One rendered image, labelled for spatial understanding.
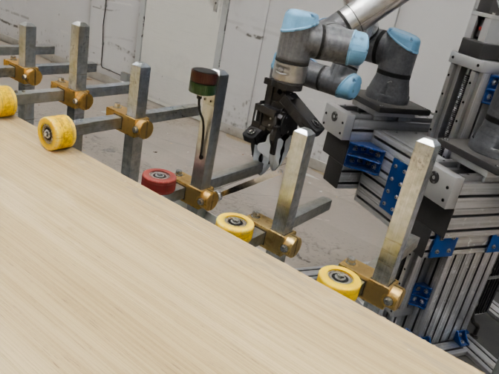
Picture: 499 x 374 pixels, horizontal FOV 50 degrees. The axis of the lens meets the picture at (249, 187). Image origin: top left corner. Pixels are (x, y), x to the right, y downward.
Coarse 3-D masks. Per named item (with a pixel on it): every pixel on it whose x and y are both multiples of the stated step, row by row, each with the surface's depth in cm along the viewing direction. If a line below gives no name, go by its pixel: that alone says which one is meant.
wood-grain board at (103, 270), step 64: (0, 128) 135; (0, 192) 105; (64, 192) 110; (128, 192) 116; (0, 256) 86; (64, 256) 90; (128, 256) 93; (192, 256) 97; (256, 256) 101; (0, 320) 73; (64, 320) 75; (128, 320) 78; (192, 320) 81; (256, 320) 83; (320, 320) 86; (384, 320) 90
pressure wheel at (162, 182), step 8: (152, 168) 128; (160, 168) 129; (144, 176) 124; (152, 176) 125; (160, 176) 125; (168, 176) 126; (144, 184) 124; (152, 184) 122; (160, 184) 122; (168, 184) 123; (160, 192) 123; (168, 192) 124
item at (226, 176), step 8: (256, 160) 160; (232, 168) 150; (240, 168) 151; (248, 168) 153; (256, 168) 157; (216, 176) 143; (224, 176) 145; (232, 176) 148; (240, 176) 151; (248, 176) 155; (176, 184) 134; (216, 184) 143; (224, 184) 146; (176, 192) 131; (184, 192) 133; (176, 200) 132
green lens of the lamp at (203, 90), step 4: (192, 84) 117; (196, 84) 117; (216, 84) 120; (192, 88) 117; (196, 88) 117; (200, 88) 117; (204, 88) 117; (208, 88) 117; (212, 88) 118; (192, 92) 118; (196, 92) 117; (200, 92) 117; (204, 92) 117; (208, 92) 117; (212, 92) 118
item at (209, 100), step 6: (204, 72) 116; (210, 72) 117; (216, 72) 118; (198, 84) 117; (198, 96) 119; (204, 96) 123; (210, 96) 122; (198, 102) 120; (204, 102) 124; (210, 102) 122; (198, 108) 121; (204, 126) 125
